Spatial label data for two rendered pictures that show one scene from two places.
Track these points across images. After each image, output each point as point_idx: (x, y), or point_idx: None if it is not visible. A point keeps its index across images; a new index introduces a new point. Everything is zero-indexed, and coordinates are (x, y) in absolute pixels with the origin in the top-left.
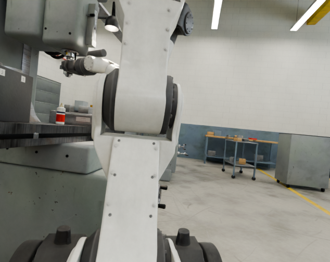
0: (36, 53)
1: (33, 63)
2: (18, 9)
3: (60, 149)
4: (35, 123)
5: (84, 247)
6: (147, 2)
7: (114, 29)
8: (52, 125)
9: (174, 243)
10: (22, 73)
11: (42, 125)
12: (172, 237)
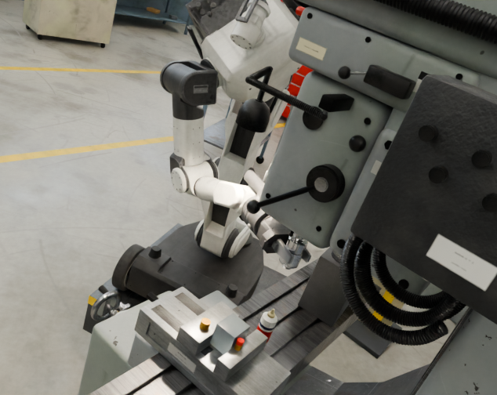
0: (448, 347)
1: (429, 373)
2: None
3: None
4: (289, 295)
5: (238, 233)
6: None
7: (242, 121)
8: (270, 287)
9: (161, 257)
10: (331, 251)
11: (280, 280)
12: (156, 261)
